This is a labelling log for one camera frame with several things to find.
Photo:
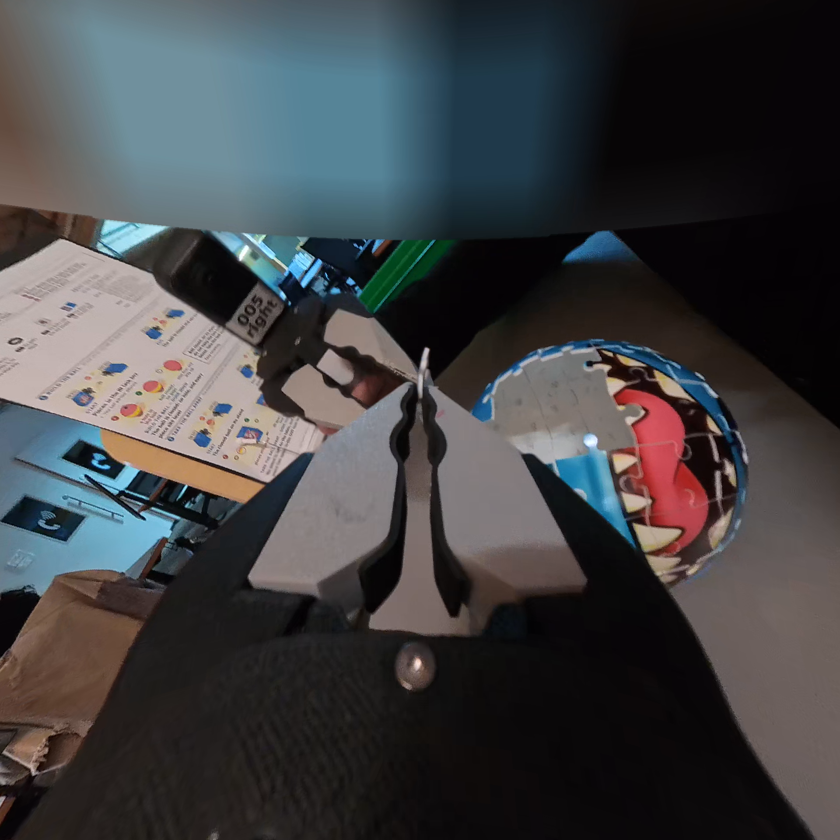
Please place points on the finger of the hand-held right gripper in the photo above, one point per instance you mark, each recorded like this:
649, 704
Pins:
315, 400
364, 334

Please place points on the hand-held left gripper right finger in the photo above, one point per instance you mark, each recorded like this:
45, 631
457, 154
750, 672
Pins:
499, 525

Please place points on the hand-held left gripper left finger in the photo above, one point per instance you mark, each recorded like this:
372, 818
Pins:
334, 518

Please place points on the white puzzle piece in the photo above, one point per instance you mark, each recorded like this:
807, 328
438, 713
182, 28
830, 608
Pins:
424, 367

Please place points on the blue puzzle ball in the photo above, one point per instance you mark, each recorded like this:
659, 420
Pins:
656, 446

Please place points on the printed instruction sheet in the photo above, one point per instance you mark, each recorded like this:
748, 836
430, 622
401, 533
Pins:
98, 341

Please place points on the brown cardboard box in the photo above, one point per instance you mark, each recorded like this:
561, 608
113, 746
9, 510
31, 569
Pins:
59, 656

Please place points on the black wall poster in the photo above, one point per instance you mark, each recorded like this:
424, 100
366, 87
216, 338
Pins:
43, 518
93, 458

